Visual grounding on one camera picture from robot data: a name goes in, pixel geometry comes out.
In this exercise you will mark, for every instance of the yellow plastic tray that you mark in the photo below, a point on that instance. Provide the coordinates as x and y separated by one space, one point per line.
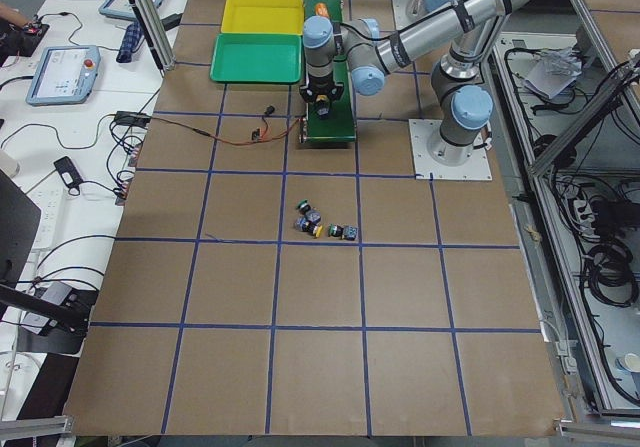
263 17

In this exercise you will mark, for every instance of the green push button middle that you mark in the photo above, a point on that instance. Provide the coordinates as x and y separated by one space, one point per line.
309 212

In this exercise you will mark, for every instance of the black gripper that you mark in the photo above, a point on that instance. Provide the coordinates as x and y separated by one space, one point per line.
320 88

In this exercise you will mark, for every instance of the orange cylinder with 4680 label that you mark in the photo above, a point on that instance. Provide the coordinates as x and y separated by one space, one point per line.
321 8

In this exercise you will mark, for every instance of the aluminium frame post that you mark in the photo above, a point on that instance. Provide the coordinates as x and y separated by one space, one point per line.
154 33

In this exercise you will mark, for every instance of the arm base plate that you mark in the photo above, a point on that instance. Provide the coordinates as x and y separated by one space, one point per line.
402 9
434 159

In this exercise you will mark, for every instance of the green conveyor belt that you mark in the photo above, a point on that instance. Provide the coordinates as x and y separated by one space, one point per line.
325 58

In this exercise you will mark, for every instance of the green push button separate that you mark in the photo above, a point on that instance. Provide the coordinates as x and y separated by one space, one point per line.
343 232

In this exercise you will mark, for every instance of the lower teach pendant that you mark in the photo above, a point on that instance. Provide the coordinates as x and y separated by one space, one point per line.
65 75

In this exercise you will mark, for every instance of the green plastic tray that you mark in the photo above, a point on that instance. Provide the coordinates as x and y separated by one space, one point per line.
256 58

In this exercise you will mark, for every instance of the black power adapter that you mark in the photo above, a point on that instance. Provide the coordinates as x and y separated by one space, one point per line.
69 174

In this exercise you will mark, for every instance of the blue plaid folded umbrella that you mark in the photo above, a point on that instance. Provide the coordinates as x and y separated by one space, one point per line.
130 42

